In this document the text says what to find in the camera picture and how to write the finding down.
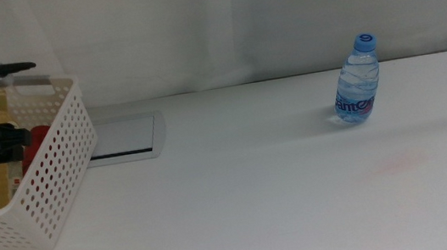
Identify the red drink can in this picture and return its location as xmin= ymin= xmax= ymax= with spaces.
xmin=16 ymin=125 xmax=56 ymax=176

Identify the clear water bottle blue cap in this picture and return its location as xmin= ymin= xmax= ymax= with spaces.
xmin=326 ymin=31 xmax=387 ymax=127

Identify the white perforated plastic basket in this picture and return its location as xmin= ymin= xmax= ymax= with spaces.
xmin=0 ymin=65 xmax=112 ymax=250

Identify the white backdrop curtain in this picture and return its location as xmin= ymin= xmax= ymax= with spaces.
xmin=0 ymin=0 xmax=447 ymax=119

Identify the silver rectangular cable flap cover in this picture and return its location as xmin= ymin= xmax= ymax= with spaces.
xmin=81 ymin=109 xmax=170 ymax=168

